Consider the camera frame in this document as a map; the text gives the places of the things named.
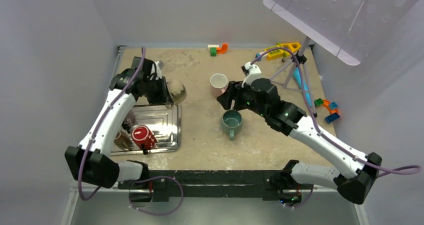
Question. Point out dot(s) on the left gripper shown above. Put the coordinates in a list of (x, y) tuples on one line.
[(164, 97)]

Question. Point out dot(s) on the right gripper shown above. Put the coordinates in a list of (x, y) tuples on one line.
[(234, 92)]

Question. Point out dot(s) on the beige round mug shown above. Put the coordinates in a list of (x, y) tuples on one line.
[(177, 91)]

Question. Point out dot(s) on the teal speckled mug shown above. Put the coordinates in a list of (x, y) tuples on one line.
[(231, 123)]

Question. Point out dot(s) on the pink mug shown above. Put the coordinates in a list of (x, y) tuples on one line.
[(218, 84)]

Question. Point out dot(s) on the red mug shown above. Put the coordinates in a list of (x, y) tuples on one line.
[(144, 138)]

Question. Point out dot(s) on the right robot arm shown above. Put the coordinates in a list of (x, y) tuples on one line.
[(352, 174)]

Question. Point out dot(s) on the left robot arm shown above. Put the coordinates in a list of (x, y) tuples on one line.
[(89, 161)]

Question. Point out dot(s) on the orange elbow toy piece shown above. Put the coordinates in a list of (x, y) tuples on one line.
[(222, 49)]

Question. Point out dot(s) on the brown striped mug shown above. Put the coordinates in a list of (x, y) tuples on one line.
[(123, 142)]

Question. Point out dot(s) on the metal tray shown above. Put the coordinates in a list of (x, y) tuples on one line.
[(163, 122)]

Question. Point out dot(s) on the tripod stand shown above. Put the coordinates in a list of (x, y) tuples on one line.
[(303, 74)]

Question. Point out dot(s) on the blue white toy block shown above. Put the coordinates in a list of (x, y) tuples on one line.
[(258, 57)]

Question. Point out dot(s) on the small green cube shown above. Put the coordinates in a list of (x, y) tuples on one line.
[(213, 51)]

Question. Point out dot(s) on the light blue cone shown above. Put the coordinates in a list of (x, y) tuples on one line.
[(297, 77)]

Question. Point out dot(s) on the green toy block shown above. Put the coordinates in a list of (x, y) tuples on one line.
[(318, 102)]

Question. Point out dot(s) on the orange curved toy piece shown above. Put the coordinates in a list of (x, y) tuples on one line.
[(326, 105)]

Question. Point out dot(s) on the perforated white board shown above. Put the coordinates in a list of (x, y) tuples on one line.
[(348, 29)]

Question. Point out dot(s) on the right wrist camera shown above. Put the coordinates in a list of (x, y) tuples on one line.
[(252, 72)]

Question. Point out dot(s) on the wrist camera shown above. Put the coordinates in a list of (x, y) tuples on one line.
[(156, 70), (252, 72)]

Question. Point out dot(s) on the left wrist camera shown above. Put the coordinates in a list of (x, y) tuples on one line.
[(156, 70)]

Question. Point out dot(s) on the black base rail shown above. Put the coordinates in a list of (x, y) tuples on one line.
[(268, 185)]

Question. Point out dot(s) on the aluminium frame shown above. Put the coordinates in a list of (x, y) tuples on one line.
[(112, 206)]

